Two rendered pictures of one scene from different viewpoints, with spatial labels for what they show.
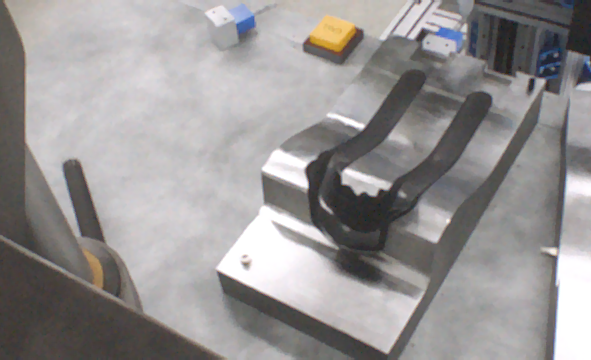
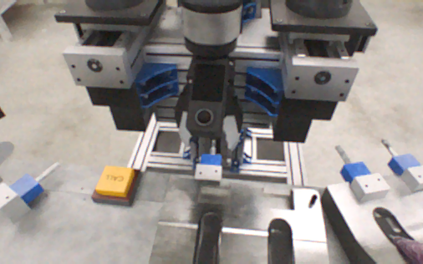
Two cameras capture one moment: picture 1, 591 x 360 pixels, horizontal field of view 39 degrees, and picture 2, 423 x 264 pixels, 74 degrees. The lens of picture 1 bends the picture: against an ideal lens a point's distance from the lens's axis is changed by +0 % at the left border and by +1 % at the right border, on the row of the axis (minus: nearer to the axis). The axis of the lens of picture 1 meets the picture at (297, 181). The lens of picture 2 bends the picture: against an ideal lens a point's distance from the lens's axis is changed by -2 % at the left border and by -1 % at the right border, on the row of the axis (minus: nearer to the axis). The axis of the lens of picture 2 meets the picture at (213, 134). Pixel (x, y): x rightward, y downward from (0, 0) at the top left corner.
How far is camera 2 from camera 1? 0.87 m
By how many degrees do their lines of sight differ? 22
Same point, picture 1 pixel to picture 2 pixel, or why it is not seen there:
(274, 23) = (62, 180)
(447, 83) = (243, 219)
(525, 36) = not seen: hidden behind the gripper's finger
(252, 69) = (48, 236)
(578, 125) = (354, 220)
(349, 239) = not seen: outside the picture
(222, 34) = (8, 211)
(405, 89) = (206, 236)
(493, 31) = not seen: hidden behind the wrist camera
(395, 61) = (186, 208)
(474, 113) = (281, 245)
